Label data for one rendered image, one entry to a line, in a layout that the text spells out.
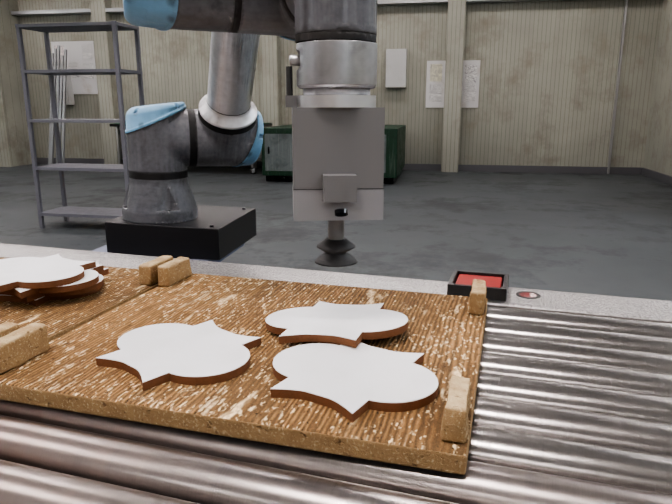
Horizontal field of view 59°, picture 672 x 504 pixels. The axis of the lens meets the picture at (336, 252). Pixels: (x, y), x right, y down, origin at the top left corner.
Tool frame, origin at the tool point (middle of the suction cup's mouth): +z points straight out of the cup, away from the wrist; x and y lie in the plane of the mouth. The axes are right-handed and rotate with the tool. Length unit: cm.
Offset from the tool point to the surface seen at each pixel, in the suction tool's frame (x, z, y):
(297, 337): -4.6, 6.2, -4.1
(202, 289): 15.4, 7.3, -15.6
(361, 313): 0.9, 5.9, 2.8
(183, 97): 1159, -32, -196
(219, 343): -4.7, 6.5, -11.4
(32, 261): 18.4, 4.0, -37.0
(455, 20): 1004, -157, 291
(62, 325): 3.8, 7.3, -28.6
